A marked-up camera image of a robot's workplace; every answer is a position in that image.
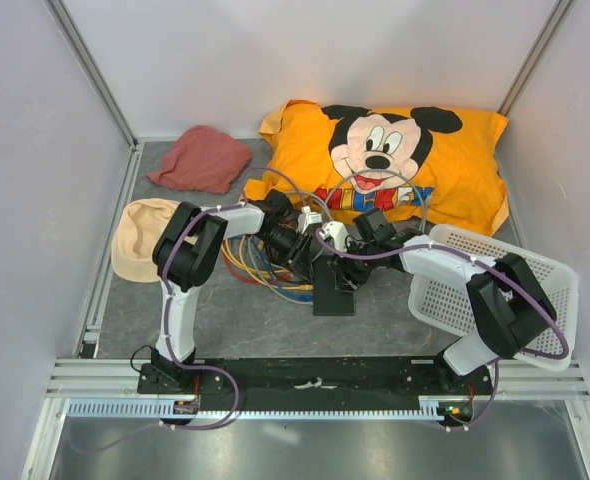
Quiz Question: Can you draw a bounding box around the blue ethernet cable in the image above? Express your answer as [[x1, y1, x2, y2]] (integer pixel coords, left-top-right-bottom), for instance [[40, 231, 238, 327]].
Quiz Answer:
[[244, 239, 316, 304]]

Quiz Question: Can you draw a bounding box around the grey slotted cable duct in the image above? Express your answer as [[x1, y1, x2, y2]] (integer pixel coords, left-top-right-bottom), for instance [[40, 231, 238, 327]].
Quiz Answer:
[[67, 398, 443, 421]]

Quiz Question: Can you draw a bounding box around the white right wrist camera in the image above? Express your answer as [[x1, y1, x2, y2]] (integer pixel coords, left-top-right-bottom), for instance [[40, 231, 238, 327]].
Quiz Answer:
[[321, 221, 349, 252]]

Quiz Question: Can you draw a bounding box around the red cloth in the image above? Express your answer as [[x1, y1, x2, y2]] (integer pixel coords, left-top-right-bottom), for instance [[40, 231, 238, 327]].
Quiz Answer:
[[146, 125, 252, 194]]

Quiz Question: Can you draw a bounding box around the red ethernet cable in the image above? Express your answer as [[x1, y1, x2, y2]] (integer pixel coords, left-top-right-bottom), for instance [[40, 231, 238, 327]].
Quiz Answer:
[[222, 239, 296, 286]]

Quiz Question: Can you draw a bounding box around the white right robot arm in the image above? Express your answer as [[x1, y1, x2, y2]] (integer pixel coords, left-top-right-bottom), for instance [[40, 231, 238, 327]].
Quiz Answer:
[[316, 209, 570, 394]]

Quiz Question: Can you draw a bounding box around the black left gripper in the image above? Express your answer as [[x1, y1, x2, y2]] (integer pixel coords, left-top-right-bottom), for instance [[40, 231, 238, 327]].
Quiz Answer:
[[257, 226, 315, 284]]

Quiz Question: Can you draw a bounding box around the orange Mickey Mouse pillow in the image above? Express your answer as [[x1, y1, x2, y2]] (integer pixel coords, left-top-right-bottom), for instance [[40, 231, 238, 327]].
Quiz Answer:
[[244, 100, 509, 236]]

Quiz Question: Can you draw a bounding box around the yellow ethernet cable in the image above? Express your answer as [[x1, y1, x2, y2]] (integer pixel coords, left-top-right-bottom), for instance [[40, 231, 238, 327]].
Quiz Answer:
[[222, 234, 314, 294]]

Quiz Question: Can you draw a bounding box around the peach bucket hat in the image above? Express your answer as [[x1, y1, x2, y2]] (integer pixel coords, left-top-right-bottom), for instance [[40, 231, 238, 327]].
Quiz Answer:
[[111, 198, 179, 283]]

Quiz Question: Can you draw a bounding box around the white plastic basket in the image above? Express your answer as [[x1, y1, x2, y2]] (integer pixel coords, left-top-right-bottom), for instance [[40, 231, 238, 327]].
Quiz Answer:
[[408, 224, 579, 372]]

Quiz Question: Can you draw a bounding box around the grey ethernet cable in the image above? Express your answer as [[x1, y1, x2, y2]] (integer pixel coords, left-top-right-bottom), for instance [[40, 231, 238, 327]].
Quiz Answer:
[[247, 168, 434, 301]]

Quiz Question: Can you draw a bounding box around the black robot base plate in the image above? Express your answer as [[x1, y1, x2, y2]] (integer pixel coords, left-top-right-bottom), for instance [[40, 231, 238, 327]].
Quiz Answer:
[[137, 356, 492, 409]]

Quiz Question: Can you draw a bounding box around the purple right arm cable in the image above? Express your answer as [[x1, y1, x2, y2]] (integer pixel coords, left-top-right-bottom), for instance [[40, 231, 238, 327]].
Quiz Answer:
[[314, 227, 571, 434]]

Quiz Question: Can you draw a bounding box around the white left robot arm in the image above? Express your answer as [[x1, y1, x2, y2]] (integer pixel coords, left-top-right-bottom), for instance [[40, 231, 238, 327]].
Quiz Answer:
[[150, 190, 313, 393]]

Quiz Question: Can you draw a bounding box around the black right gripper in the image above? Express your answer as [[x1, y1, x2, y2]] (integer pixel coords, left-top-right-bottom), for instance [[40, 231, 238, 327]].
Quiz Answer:
[[327, 238, 379, 293]]

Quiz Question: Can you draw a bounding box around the black network switch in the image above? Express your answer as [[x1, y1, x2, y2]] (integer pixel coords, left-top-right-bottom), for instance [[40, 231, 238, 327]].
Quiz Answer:
[[312, 256, 355, 317]]

